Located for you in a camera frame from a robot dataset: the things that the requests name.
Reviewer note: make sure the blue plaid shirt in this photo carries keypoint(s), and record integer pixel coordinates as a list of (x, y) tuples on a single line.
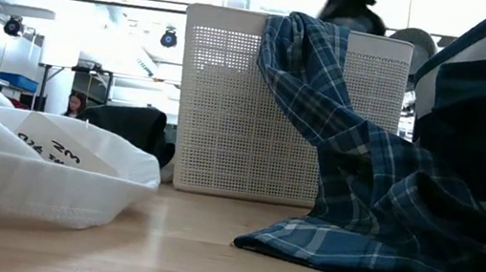
[(381, 214)]

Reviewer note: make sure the white perforated plastic laundry basket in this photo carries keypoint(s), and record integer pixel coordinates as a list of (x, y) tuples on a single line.
[(228, 105)]

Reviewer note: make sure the person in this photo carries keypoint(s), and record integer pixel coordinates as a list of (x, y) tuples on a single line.
[(76, 104)]

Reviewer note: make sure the white paper label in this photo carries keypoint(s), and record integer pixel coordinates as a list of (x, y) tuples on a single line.
[(54, 137)]

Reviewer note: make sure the blue storage crate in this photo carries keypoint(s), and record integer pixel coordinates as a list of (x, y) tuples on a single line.
[(17, 82)]

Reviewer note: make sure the black ceiling camera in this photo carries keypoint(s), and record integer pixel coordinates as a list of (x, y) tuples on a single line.
[(169, 38), (13, 26)]

